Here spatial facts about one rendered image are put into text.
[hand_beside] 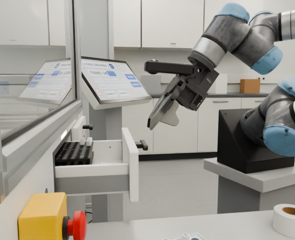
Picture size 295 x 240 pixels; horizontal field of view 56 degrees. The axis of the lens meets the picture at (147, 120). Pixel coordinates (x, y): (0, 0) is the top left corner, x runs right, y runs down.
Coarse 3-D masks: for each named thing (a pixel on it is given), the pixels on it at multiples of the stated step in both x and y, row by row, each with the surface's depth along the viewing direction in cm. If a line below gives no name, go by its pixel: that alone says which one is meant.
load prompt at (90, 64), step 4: (84, 60) 143; (88, 60) 146; (84, 64) 141; (88, 64) 144; (92, 64) 147; (96, 64) 150; (100, 64) 153; (104, 64) 156; (108, 64) 160; (112, 64) 164; (96, 68) 147; (100, 68) 150; (104, 68) 154; (108, 68) 157; (112, 68) 161; (116, 68) 164
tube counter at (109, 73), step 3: (102, 72) 149; (105, 72) 151; (108, 72) 154; (111, 72) 156; (114, 72) 159; (117, 72) 162; (120, 72) 164; (105, 75) 149; (108, 75) 152; (111, 75) 154; (114, 75) 157; (117, 75) 159; (120, 75) 162
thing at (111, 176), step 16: (96, 144) 79; (112, 144) 80; (112, 160) 80; (64, 176) 55; (80, 176) 56; (96, 176) 56; (112, 176) 56; (128, 176) 57; (64, 192) 55; (80, 192) 56; (96, 192) 56; (112, 192) 57; (128, 192) 58
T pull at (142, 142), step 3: (141, 141) 71; (144, 141) 70; (135, 144) 68; (138, 144) 68; (141, 144) 68; (144, 144) 67; (138, 147) 68; (141, 147) 68; (144, 147) 66; (147, 147) 66
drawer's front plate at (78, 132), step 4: (84, 116) 110; (80, 120) 97; (84, 120) 107; (76, 124) 88; (80, 124) 89; (84, 124) 106; (76, 128) 84; (80, 128) 89; (76, 132) 84; (80, 132) 89; (84, 132) 106; (76, 136) 84; (80, 136) 88; (76, 140) 84
